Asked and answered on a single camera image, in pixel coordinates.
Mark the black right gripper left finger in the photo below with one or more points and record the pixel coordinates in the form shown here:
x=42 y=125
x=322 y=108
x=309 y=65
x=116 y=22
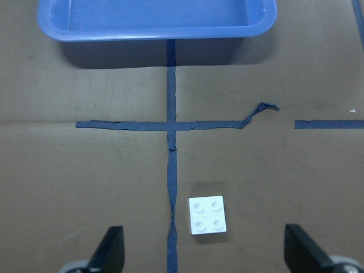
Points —
x=109 y=256

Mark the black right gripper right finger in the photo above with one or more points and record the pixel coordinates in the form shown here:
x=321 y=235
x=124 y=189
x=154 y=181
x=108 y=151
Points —
x=303 y=254

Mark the blue plastic tray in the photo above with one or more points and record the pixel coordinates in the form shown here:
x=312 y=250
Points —
x=88 y=21

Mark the white block right side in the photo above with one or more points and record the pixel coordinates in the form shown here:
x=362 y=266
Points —
x=207 y=215

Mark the brown paper table cover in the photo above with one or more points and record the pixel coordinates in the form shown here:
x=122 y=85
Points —
x=62 y=187

